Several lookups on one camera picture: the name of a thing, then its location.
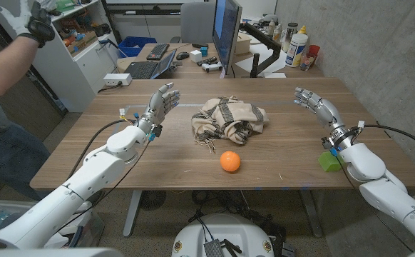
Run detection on person's gloved hand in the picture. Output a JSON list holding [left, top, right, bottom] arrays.
[[0, 0, 56, 49]]

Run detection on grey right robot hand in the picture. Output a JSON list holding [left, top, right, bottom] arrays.
[[293, 86, 353, 147]]

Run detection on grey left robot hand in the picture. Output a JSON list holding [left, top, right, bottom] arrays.
[[138, 82, 181, 136]]

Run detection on person's bare forearm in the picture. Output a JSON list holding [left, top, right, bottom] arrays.
[[0, 35, 39, 98]]

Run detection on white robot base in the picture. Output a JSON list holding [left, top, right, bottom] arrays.
[[171, 213, 275, 257]]

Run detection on black laptop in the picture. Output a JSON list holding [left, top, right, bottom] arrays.
[[123, 49, 177, 80]]

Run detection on green cube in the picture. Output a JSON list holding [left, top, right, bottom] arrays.
[[317, 151, 344, 173]]

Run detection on white power strip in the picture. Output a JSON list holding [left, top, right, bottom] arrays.
[[103, 73, 133, 87]]

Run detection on clear glass cup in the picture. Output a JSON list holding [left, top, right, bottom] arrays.
[[299, 53, 316, 71]]

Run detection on black keyboard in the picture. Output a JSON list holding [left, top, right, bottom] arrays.
[[145, 43, 170, 61]]

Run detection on red cup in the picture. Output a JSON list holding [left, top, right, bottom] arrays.
[[307, 44, 321, 60]]

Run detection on white shelf cabinet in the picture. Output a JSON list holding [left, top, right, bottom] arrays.
[[0, 0, 120, 114]]

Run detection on brown cardboard box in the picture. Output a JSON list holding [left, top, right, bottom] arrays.
[[66, 30, 98, 55]]

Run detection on white handheld controller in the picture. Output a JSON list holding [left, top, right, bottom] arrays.
[[201, 61, 223, 73]]

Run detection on white wipes canister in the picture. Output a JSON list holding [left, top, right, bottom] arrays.
[[285, 32, 309, 68]]

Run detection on blue plastic bin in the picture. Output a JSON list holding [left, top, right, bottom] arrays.
[[117, 36, 158, 59]]

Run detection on black handheld controller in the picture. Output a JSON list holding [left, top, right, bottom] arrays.
[[196, 56, 218, 67]]

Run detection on beige striped cloth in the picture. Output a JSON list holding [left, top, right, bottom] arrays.
[[190, 95, 270, 154]]

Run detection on dark lid jar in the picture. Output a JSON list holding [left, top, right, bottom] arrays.
[[281, 22, 299, 53]]

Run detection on orange ball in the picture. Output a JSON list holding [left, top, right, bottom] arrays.
[[220, 151, 242, 173]]

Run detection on round black fan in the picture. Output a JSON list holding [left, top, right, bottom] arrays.
[[138, 190, 168, 212]]

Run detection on white paper sheets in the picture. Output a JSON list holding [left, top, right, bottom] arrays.
[[234, 43, 291, 74]]

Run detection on grey table leg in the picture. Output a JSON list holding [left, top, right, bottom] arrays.
[[123, 190, 143, 238], [299, 188, 323, 239]]

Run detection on black computer monitor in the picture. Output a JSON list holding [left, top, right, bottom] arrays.
[[212, 0, 243, 76]]

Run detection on beige cardboard box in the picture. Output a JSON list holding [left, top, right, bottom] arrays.
[[234, 32, 252, 56]]

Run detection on person's body in jeans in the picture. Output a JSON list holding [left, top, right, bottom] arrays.
[[0, 96, 51, 208]]

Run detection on grey ribbed box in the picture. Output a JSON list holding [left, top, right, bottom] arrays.
[[203, 238, 225, 257]]

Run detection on white robot torso edge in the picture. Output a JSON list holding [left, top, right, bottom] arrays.
[[0, 247, 125, 257]]

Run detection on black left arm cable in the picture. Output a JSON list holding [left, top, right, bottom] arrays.
[[66, 119, 139, 179]]

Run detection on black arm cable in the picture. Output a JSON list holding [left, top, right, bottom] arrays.
[[66, 119, 139, 179], [362, 124, 415, 156]]

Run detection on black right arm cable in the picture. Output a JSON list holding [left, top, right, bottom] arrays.
[[362, 124, 415, 156]]

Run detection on black floor cable tangle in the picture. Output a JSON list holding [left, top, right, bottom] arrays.
[[188, 190, 290, 251]]

